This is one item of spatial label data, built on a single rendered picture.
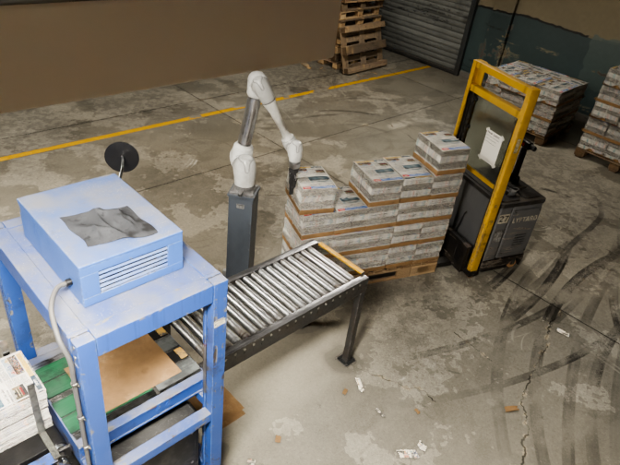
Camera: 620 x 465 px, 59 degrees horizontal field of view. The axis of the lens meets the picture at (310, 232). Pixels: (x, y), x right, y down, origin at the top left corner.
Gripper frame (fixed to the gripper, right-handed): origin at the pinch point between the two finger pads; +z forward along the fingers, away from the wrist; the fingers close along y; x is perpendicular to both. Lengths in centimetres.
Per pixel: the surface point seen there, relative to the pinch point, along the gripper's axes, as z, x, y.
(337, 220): 21.0, -34.9, -18.0
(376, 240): 47, -76, -19
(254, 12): -196, 132, -278
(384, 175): -11, -76, -10
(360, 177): -4, -62, 3
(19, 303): -15, 187, -104
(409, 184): -6, -96, -18
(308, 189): -10.2, -6.0, -18.0
